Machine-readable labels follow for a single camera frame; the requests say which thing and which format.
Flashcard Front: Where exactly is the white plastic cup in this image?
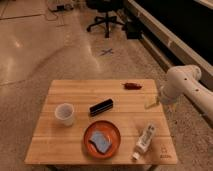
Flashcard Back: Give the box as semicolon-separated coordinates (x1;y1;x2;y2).
54;103;75;126

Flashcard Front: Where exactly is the black office chair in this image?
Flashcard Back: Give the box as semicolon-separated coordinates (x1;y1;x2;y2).
85;0;126;39

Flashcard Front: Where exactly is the white tube bottle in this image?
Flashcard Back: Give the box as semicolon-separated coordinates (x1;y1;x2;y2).
132;124;156;160

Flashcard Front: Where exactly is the black box on floor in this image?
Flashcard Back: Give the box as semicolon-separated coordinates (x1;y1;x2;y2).
125;22;142;39

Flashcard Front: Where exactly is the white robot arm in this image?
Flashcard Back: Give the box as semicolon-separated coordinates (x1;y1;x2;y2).
144;65;213;127

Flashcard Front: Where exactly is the orange plate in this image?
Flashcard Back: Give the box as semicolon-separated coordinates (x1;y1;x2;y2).
83;120;121;159

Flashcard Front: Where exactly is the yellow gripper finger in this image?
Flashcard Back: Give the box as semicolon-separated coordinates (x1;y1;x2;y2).
144;96;159;109

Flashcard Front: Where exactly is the wooden table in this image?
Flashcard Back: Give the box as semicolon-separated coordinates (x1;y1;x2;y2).
25;79;177;166

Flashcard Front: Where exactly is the red chili pepper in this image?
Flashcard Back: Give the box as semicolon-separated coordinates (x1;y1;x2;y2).
123;83;142;90

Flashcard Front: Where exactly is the black rectangular case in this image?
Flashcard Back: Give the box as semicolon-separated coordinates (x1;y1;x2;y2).
89;99;113;116

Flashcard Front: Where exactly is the blue sponge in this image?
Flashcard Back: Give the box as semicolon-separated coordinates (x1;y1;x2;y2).
89;131;111;154

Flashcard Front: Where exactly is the white device on floor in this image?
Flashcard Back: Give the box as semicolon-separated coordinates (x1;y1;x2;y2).
46;0;74;12

